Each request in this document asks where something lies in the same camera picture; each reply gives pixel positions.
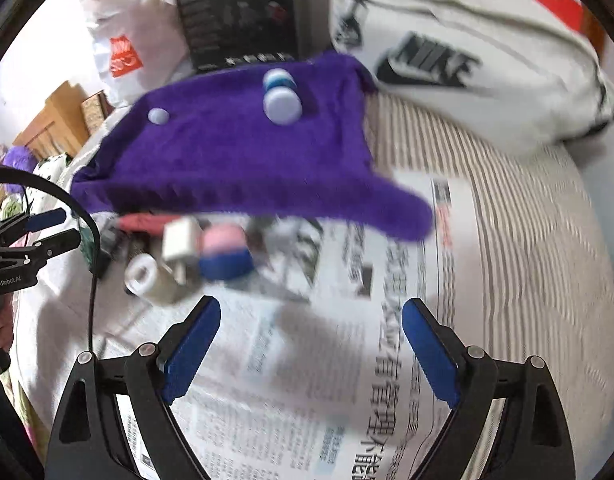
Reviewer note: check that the purple plush item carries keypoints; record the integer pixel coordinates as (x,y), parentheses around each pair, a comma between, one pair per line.
(17,156)

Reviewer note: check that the newspaper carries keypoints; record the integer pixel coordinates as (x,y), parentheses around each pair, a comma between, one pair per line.
(312,360)

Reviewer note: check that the person's left forearm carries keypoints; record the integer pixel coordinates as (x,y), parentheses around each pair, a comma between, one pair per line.
(7,420)

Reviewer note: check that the white logo bag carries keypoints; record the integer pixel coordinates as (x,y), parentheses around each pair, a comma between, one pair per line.
(487,35)

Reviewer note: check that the white floral fabric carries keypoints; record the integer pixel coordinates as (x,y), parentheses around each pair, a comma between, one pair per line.
(49,172)

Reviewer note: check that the white round jar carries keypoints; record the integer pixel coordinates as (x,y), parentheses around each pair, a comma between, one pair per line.
(282,106)

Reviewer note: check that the red pen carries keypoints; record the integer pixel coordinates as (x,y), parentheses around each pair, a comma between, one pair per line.
(142,222)

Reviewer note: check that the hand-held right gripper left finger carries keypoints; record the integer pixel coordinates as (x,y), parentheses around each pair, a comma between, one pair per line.
(194,350)

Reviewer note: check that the purple fuzzy cloth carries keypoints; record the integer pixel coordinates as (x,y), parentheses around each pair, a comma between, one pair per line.
(237,160)

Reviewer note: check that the white charger plug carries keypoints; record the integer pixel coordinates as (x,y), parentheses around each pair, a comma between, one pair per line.
(181,242)

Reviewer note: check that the white tape roll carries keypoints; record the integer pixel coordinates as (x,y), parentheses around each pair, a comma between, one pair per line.
(143,274)

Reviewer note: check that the black product box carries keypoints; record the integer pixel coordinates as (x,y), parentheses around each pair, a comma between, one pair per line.
(237,10)

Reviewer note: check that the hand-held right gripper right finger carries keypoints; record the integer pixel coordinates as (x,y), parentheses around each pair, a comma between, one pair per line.
(432,355)

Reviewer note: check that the blue and white jar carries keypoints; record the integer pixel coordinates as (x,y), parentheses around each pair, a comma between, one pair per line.
(278,79)

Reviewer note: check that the striped bedsheet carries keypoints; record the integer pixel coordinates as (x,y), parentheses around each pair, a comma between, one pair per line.
(537,260)

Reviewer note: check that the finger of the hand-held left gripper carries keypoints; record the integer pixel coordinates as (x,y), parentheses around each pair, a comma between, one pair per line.
(57,243)
(48,218)

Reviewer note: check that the small white cap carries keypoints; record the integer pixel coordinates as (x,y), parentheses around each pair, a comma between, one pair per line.
(158,116)

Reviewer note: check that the small brown patterned box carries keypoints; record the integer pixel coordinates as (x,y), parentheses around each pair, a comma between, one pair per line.
(94,110)

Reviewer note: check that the white plastic bag orange label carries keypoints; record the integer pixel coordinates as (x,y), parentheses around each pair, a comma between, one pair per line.
(122,20)

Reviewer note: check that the person's left hand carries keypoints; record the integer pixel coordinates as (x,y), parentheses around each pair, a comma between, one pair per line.
(4,330)

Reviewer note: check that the pink and blue jar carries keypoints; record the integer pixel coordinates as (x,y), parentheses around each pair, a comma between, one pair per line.
(222,260)

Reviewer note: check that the brown cardboard box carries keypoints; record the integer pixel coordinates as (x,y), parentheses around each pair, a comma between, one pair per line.
(52,120)

